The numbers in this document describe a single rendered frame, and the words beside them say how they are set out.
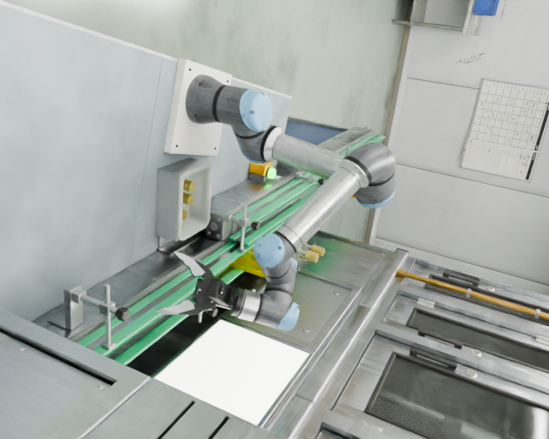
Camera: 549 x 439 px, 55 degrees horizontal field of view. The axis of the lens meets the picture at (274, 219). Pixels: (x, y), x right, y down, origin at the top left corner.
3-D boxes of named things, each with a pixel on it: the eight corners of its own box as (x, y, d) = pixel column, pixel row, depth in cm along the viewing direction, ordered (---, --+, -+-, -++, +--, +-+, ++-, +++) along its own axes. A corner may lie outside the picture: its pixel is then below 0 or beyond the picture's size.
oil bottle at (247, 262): (220, 263, 184) (275, 281, 176) (221, 249, 182) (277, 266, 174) (229, 258, 189) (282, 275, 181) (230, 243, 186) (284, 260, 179)
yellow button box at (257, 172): (247, 178, 215) (263, 182, 212) (249, 160, 212) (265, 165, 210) (255, 174, 221) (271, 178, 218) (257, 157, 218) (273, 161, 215)
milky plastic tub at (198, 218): (156, 235, 166) (179, 243, 163) (158, 168, 158) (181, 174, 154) (188, 219, 181) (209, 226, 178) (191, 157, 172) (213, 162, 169)
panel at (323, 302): (131, 401, 135) (246, 457, 122) (131, 392, 134) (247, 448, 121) (281, 267, 211) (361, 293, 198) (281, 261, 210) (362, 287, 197)
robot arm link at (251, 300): (254, 320, 131) (262, 289, 133) (237, 316, 130) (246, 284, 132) (248, 321, 138) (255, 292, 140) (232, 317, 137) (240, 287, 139)
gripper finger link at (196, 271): (171, 255, 136) (193, 283, 136) (173, 252, 130) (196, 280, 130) (180, 248, 137) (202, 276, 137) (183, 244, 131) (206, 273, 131)
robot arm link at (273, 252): (404, 137, 134) (272, 271, 122) (404, 162, 143) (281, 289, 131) (369, 117, 140) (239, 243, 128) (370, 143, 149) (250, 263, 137)
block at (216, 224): (204, 236, 182) (221, 242, 179) (206, 211, 178) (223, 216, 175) (209, 233, 185) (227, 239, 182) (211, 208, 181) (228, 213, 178)
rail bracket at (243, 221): (221, 246, 180) (253, 257, 175) (224, 201, 173) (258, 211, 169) (226, 244, 182) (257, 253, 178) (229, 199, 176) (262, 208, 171)
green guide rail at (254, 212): (229, 219, 180) (250, 226, 177) (230, 217, 180) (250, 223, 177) (372, 135, 328) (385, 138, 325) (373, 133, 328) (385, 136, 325)
